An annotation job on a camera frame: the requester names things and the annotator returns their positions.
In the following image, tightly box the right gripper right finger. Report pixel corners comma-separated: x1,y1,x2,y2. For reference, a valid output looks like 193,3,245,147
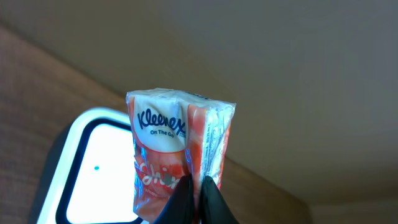
199,176,239,224

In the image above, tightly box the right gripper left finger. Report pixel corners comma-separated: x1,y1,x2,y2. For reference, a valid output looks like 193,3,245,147
153,175,195,224

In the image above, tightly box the white barcode scanner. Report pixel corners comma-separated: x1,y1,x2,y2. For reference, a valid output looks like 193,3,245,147
29,108,143,223

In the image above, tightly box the red white tissue pack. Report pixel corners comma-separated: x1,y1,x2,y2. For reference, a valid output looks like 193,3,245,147
126,88,236,223

